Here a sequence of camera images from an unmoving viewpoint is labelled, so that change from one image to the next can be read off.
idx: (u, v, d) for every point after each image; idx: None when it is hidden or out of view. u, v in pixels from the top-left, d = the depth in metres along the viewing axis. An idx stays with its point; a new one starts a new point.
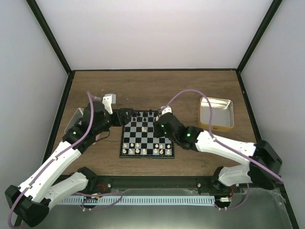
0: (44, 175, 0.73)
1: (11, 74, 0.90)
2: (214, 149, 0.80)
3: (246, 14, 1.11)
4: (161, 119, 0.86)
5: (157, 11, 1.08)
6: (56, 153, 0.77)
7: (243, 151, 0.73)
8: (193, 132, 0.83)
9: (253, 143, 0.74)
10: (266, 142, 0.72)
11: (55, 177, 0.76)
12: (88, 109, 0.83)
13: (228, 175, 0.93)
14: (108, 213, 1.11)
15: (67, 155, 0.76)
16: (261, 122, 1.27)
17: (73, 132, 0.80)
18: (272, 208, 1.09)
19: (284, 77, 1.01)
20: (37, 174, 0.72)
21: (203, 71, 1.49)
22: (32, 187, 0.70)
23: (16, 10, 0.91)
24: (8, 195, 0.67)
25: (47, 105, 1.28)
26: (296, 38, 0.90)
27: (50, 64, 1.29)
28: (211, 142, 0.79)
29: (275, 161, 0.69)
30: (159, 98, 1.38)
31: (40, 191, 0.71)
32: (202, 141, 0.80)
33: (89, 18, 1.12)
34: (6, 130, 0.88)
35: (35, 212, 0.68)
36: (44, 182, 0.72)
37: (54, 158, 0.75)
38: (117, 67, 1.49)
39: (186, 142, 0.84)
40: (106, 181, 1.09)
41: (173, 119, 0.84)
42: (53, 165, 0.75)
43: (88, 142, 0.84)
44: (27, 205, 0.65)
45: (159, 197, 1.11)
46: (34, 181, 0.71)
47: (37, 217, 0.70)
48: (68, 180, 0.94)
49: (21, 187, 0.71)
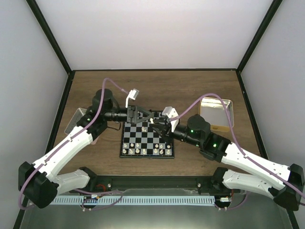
0: (59, 155, 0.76)
1: (11, 74, 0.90)
2: (244, 166, 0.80)
3: (245, 14, 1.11)
4: (191, 124, 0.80)
5: (156, 11, 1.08)
6: (71, 135, 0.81)
7: (278, 174, 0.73)
8: (220, 144, 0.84)
9: (287, 167, 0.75)
10: (299, 166, 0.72)
11: (67, 158, 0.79)
12: (97, 98, 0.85)
13: (238, 182, 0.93)
14: (109, 213, 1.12)
15: (81, 138, 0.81)
16: (261, 122, 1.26)
17: (86, 119, 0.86)
18: (271, 208, 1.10)
19: (284, 77, 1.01)
20: (52, 152, 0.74)
21: (203, 71, 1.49)
22: (46, 164, 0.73)
23: (16, 10, 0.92)
24: (23, 171, 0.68)
25: (47, 105, 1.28)
26: (296, 37, 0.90)
27: (51, 64, 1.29)
28: (241, 159, 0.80)
29: (302, 184, 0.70)
30: (159, 98, 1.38)
31: (55, 169, 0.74)
32: (231, 156, 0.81)
33: (89, 18, 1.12)
34: (5, 130, 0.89)
35: (47, 190, 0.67)
36: (58, 161, 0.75)
37: (69, 139, 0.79)
38: (118, 67, 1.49)
39: (210, 152, 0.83)
40: (106, 181, 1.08)
41: (207, 126, 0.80)
42: (67, 146, 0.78)
43: (101, 129, 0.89)
44: (43, 180, 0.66)
45: (159, 197, 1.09)
46: (49, 159, 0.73)
47: (46, 198, 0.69)
48: (73, 173, 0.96)
49: (36, 164, 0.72)
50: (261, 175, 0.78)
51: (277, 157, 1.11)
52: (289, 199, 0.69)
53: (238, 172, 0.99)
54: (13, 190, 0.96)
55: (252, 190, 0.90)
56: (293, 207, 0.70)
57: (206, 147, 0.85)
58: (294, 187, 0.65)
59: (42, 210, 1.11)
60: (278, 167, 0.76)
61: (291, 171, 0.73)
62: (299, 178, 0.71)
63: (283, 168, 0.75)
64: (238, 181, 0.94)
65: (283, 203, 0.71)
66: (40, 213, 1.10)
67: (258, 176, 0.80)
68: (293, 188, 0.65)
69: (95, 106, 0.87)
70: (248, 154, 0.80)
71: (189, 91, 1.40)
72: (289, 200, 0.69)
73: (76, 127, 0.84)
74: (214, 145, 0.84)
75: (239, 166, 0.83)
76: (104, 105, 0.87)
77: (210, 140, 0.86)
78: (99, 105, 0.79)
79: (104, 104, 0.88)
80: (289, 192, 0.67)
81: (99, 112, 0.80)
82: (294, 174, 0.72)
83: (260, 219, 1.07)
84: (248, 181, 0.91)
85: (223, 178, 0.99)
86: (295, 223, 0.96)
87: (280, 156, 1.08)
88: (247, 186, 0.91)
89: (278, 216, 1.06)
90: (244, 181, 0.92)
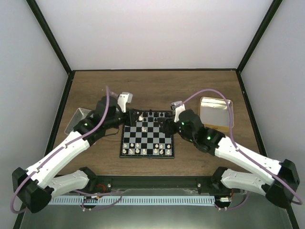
0: (52, 161, 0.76)
1: (10, 74, 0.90)
2: (235, 159, 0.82)
3: (245, 14, 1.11)
4: (184, 115, 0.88)
5: (156, 11, 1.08)
6: (66, 141, 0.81)
7: (268, 168, 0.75)
8: (215, 137, 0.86)
9: (278, 161, 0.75)
10: (290, 162, 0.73)
11: (61, 164, 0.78)
12: (102, 103, 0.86)
13: (236, 181, 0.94)
14: (109, 213, 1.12)
15: (76, 145, 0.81)
16: (261, 122, 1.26)
17: (84, 124, 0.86)
18: (271, 208, 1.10)
19: (284, 77, 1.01)
20: (46, 159, 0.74)
21: (203, 71, 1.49)
22: (39, 171, 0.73)
23: (15, 10, 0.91)
24: (15, 176, 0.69)
25: (47, 105, 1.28)
26: (296, 37, 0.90)
27: (51, 64, 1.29)
28: (233, 150, 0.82)
29: (296, 182, 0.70)
30: (159, 98, 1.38)
31: (47, 176, 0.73)
32: (224, 148, 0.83)
33: (89, 18, 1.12)
34: (5, 130, 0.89)
35: (38, 198, 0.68)
36: (51, 168, 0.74)
37: (64, 146, 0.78)
38: (118, 67, 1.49)
39: (204, 144, 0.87)
40: (106, 181, 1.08)
41: (194, 118, 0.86)
42: (61, 152, 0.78)
43: (98, 135, 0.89)
44: (34, 188, 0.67)
45: (159, 197, 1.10)
46: (42, 166, 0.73)
47: (38, 205, 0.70)
48: (71, 175, 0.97)
49: (29, 171, 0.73)
50: (252, 169, 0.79)
51: (277, 157, 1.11)
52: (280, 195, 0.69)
53: (236, 171, 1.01)
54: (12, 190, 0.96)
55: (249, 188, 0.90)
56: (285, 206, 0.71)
57: (199, 140, 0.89)
58: (291, 190, 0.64)
59: (42, 210, 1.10)
60: (269, 161, 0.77)
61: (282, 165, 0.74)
62: (290, 175, 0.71)
63: (274, 162, 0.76)
64: (236, 180, 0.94)
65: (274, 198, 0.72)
66: (40, 212, 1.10)
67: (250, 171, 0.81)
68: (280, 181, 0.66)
69: (98, 111, 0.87)
70: (239, 147, 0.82)
71: (189, 91, 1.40)
72: (279, 194, 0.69)
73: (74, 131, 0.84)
74: (208, 138, 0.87)
75: (231, 159, 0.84)
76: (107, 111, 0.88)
77: (206, 134, 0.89)
78: (103, 116, 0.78)
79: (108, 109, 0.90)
80: (278, 186, 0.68)
81: (103, 121, 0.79)
82: (284, 169, 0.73)
83: (260, 219, 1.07)
84: (244, 179, 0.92)
85: (222, 176, 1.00)
86: (295, 223, 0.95)
87: (280, 156, 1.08)
88: (244, 184, 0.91)
89: (278, 216, 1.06)
90: (241, 179, 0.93)
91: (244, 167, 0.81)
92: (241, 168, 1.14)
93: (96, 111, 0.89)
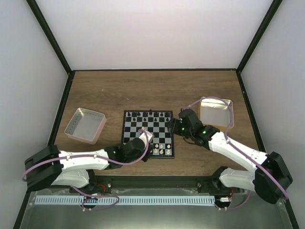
0: (80, 159, 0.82)
1: (10, 75, 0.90)
2: (226, 151, 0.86)
3: (245, 15, 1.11)
4: (182, 111, 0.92)
5: (155, 11, 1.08)
6: (96, 153, 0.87)
7: (254, 158, 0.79)
8: (210, 132, 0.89)
9: (265, 154, 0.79)
10: (279, 155, 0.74)
11: (84, 166, 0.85)
12: (132, 144, 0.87)
13: (232, 179, 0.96)
14: (108, 213, 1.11)
15: (102, 161, 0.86)
16: (261, 122, 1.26)
17: (112, 151, 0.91)
18: (271, 208, 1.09)
19: (284, 76, 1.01)
20: (78, 155, 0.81)
21: (203, 71, 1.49)
22: (68, 160, 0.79)
23: (15, 11, 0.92)
24: (48, 151, 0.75)
25: (48, 104, 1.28)
26: (296, 36, 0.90)
27: (51, 64, 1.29)
28: (224, 143, 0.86)
29: (284, 177, 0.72)
30: (159, 98, 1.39)
31: (70, 168, 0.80)
32: (216, 140, 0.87)
33: (89, 18, 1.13)
34: (6, 130, 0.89)
35: (52, 179, 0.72)
36: (77, 165, 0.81)
37: (94, 156, 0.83)
38: (118, 67, 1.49)
39: (199, 138, 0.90)
40: (106, 181, 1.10)
41: (190, 114, 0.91)
42: (89, 159, 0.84)
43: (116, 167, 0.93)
44: (58, 170, 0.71)
45: (159, 197, 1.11)
46: (72, 158, 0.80)
47: (43, 184, 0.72)
48: (76, 171, 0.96)
49: (61, 153, 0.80)
50: (241, 162, 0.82)
51: None
52: (265, 188, 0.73)
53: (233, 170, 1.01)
54: (12, 189, 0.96)
55: (245, 186, 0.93)
56: (272, 200, 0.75)
57: (196, 134, 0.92)
58: (273, 180, 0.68)
59: (42, 210, 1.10)
60: (256, 152, 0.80)
61: (269, 157, 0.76)
62: (279, 170, 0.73)
63: (260, 154, 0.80)
64: (234, 177, 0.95)
65: (262, 190, 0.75)
66: (40, 212, 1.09)
67: (240, 164, 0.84)
68: (263, 170, 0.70)
69: (127, 147, 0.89)
70: (231, 140, 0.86)
71: (189, 90, 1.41)
72: (265, 186, 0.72)
73: (104, 151, 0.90)
74: (203, 132, 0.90)
75: (222, 152, 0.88)
76: (133, 153, 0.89)
77: (201, 128, 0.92)
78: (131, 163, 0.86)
79: (134, 151, 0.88)
80: (260, 175, 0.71)
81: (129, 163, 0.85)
82: (270, 159, 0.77)
83: (260, 219, 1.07)
84: (239, 176, 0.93)
85: (221, 174, 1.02)
86: (296, 223, 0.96)
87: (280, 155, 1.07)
88: (240, 183, 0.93)
89: (279, 216, 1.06)
90: (237, 177, 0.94)
91: (234, 160, 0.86)
92: (241, 168, 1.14)
93: (124, 145, 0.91)
